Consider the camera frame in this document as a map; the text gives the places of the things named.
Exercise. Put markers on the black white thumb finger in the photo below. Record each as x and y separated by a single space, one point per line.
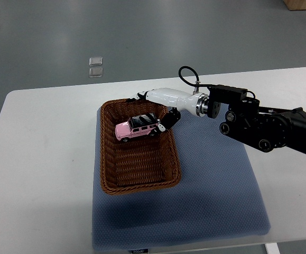
168 121

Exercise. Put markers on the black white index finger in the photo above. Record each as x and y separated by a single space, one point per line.
137 96

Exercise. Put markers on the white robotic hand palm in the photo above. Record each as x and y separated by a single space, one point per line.
193 103

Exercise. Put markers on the pink toy car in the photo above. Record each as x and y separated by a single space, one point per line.
136 126

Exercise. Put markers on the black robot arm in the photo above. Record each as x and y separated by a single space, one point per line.
262 128

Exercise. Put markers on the brown wicker basket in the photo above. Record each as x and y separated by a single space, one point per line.
143 164

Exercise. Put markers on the upper floor socket plate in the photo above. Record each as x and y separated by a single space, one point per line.
96 61

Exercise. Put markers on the blue grey foam mat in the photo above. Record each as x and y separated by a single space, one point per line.
218 196

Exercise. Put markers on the wooden furniture corner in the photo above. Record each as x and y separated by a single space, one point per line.
295 5

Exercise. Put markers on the white table leg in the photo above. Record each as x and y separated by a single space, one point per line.
272 248

